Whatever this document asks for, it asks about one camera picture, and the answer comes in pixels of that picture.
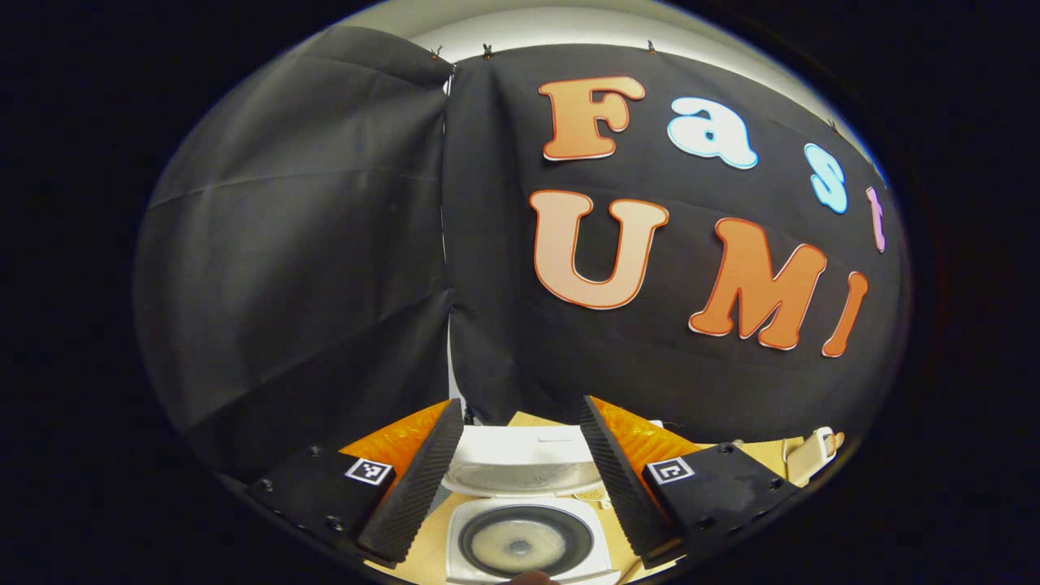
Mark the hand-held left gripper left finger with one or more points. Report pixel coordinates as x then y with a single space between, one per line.
422 487

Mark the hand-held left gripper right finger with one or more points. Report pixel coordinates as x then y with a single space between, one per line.
621 487

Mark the white rice cooker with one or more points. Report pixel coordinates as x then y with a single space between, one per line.
520 455

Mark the white divided seasoning tray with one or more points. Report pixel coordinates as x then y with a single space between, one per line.
589 491

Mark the white toaster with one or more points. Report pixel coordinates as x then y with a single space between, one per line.
804 463

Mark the toast bread slice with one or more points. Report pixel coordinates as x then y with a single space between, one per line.
833 443

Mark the black backdrop cloth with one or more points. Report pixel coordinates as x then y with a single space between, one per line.
325 244

